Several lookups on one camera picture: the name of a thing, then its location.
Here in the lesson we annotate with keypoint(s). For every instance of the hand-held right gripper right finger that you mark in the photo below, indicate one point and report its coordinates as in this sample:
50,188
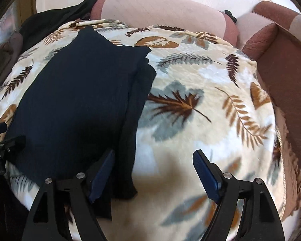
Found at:
207,175

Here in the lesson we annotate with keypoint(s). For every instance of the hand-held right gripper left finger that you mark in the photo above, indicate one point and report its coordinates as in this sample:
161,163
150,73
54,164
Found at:
102,175

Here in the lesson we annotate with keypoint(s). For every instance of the navy blue garment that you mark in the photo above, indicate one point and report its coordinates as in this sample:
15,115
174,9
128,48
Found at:
72,93

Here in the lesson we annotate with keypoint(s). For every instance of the brown cloth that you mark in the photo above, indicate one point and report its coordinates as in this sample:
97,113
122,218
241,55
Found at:
2,55

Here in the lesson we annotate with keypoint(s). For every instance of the brown frilled sofa cover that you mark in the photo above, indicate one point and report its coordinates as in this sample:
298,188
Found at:
289,160

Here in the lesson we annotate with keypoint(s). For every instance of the leaf print blanket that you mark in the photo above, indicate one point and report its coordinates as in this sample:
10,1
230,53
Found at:
203,85

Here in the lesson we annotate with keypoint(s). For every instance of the black cloth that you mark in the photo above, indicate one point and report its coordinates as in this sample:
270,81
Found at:
47,22

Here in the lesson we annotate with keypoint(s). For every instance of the small black object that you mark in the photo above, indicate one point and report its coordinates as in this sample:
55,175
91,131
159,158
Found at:
230,15

